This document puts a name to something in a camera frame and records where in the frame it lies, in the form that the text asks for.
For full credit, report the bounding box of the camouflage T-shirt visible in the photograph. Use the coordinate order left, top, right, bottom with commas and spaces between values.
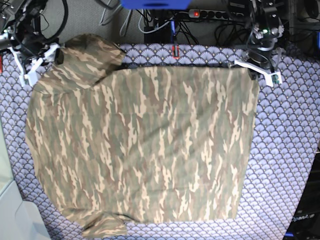
25, 34, 260, 238

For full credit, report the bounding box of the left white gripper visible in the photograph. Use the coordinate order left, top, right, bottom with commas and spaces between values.
228, 51, 283, 87

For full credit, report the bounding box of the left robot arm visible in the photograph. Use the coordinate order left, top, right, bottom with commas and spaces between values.
227, 0, 285, 87

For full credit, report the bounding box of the black power strip red switch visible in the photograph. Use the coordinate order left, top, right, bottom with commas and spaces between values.
187, 9, 231, 21

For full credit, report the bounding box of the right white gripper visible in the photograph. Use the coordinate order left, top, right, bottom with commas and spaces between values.
8, 43, 64, 87

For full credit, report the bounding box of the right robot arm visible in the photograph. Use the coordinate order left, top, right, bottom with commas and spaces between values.
0, 0, 69, 87

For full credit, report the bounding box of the black OpenArm case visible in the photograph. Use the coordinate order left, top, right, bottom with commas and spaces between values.
283, 153, 320, 240

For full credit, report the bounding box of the black box under table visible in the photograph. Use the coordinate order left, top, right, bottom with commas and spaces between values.
143, 25, 172, 44

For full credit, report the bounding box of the white plastic bin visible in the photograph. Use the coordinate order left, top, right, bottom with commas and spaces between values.
0, 130, 50, 240

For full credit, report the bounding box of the patterned blue tablecloth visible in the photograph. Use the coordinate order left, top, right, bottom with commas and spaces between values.
0, 53, 320, 240

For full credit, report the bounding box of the red black table clamp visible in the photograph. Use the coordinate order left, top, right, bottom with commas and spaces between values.
172, 44, 180, 59

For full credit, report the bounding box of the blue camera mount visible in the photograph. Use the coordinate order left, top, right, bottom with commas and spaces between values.
120, 0, 191, 10

